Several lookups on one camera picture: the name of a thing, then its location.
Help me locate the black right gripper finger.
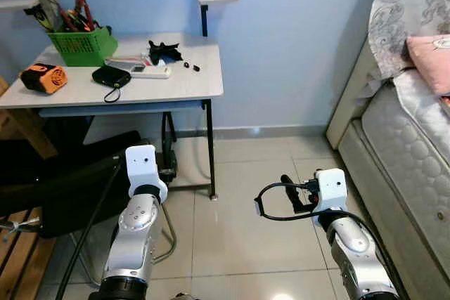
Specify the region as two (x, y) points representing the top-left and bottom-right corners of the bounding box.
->
(280, 174), (300, 213)

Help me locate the beige bed base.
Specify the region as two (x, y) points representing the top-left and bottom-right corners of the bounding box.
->
(337, 121), (450, 300)

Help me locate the white remote control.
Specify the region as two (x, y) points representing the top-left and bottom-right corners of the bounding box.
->
(129, 65), (172, 79)

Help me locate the white red flat package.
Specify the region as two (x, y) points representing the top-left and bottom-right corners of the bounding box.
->
(105, 56), (150, 70)

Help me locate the black star-shaped object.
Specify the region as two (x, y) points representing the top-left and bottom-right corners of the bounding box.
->
(146, 40), (184, 64)

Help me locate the brown wooden board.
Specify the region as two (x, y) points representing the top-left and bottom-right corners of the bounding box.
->
(0, 79), (57, 160)

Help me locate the green plastic basket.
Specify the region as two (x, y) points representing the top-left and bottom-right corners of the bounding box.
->
(47, 26), (119, 67)

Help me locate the orange black device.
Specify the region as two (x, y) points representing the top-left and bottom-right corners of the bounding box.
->
(19, 63), (69, 95)

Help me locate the wooden slatted pallet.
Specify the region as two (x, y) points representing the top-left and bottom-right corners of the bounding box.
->
(0, 209), (56, 300)

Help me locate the pink pillow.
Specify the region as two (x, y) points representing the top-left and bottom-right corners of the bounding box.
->
(406, 33), (450, 97)

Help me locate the yellow black tool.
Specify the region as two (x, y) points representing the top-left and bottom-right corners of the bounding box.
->
(23, 5), (56, 32)

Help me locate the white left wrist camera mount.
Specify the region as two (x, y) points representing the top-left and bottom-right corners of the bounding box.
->
(125, 145), (168, 199)

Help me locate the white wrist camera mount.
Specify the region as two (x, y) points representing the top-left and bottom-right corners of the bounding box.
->
(311, 169), (349, 215)
(125, 145), (168, 199)

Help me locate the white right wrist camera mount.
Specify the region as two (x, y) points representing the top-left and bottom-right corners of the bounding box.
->
(311, 169), (349, 215)

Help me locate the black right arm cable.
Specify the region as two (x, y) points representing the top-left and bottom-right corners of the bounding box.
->
(255, 182), (405, 300)

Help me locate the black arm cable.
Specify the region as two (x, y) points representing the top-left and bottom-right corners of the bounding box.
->
(255, 182), (405, 300)
(56, 163), (127, 300)

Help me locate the white desk black metal frame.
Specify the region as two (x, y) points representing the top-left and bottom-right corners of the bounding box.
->
(0, 0), (224, 202)

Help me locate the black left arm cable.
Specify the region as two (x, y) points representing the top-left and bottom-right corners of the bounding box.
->
(56, 163), (127, 300)

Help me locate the black pouch with strap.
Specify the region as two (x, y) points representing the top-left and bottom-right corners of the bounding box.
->
(91, 65), (133, 103)

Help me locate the red handled tool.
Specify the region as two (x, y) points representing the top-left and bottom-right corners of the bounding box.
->
(74, 0), (96, 32)

